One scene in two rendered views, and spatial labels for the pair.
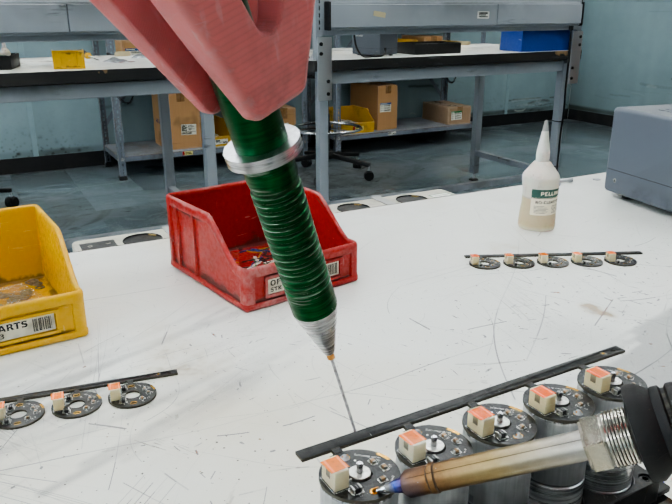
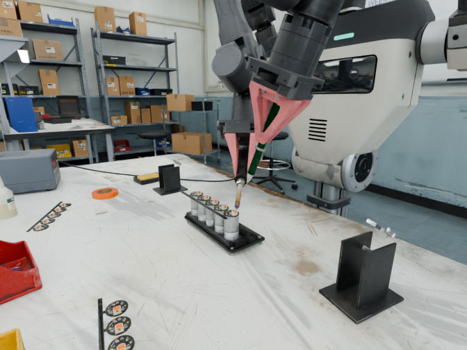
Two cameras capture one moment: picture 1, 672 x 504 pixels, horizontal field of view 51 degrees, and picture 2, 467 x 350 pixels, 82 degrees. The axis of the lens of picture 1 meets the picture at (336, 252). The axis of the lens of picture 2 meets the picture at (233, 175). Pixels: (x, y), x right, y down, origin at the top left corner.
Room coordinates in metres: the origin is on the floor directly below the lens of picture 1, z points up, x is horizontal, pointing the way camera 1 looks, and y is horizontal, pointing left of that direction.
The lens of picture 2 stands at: (0.22, 0.38, 0.99)
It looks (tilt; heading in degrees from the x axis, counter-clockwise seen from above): 16 degrees down; 263
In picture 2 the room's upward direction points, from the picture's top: straight up
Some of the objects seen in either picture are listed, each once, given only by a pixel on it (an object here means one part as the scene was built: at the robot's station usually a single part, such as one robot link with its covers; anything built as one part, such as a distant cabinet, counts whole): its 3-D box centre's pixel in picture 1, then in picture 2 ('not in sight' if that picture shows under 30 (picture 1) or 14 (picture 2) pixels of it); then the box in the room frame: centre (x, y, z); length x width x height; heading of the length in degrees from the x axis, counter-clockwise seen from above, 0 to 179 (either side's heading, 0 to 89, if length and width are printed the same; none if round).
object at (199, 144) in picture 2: not in sight; (191, 130); (0.35, -3.74, 0.51); 0.75 x 0.48 x 1.03; 147
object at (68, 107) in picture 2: not in sight; (72, 107); (1.64, -2.92, 0.88); 0.30 x 0.23 x 0.25; 28
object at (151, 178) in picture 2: not in sight; (149, 178); (0.38, -0.41, 0.76); 0.07 x 0.05 x 0.02; 36
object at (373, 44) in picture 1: (374, 43); not in sight; (3.03, -0.16, 0.80); 0.15 x 0.12 x 0.10; 47
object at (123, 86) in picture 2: not in sight; (140, 89); (1.19, -4.45, 1.11); 1.20 x 0.45 x 2.22; 28
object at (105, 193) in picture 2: not in sight; (105, 193); (0.47, -0.29, 0.76); 0.06 x 0.06 x 0.01
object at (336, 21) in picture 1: (464, 17); not in sight; (3.06, -0.53, 0.90); 1.30 x 0.06 x 0.12; 118
